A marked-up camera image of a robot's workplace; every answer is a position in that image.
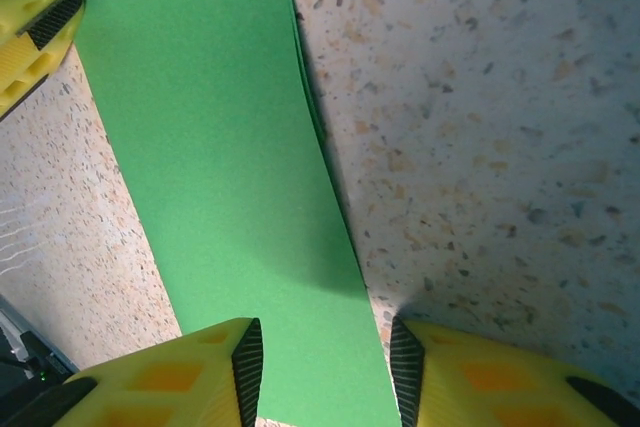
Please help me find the green paper sheet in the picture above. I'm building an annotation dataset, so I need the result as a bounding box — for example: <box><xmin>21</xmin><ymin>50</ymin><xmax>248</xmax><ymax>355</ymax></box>
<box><xmin>74</xmin><ymin>0</ymin><xmax>404</xmax><ymax>427</ymax></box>

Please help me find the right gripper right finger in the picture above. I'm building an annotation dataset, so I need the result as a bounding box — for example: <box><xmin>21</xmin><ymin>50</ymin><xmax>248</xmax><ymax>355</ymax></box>
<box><xmin>389</xmin><ymin>315</ymin><xmax>640</xmax><ymax>427</ymax></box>

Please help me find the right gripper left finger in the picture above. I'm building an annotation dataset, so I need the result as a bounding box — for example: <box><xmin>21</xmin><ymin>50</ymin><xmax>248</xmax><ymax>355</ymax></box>
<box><xmin>9</xmin><ymin>316</ymin><xmax>264</xmax><ymax>427</ymax></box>

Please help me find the aluminium mounting rail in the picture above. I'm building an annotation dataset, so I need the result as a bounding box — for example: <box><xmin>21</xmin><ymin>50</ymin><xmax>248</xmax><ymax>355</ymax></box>
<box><xmin>0</xmin><ymin>294</ymin><xmax>41</xmax><ymax>363</ymax></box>

